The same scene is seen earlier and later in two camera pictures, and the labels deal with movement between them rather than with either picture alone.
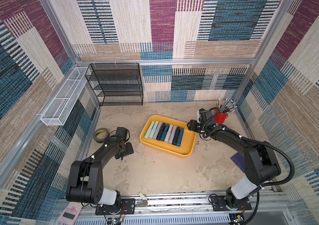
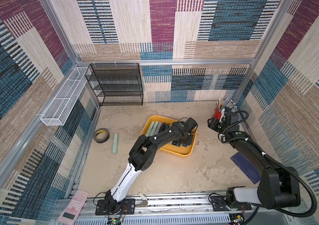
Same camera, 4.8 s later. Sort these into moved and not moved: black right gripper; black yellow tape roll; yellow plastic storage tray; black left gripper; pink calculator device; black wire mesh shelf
Moved: black right gripper; black left gripper
Not moved: black wire mesh shelf; black yellow tape roll; pink calculator device; yellow plastic storage tray
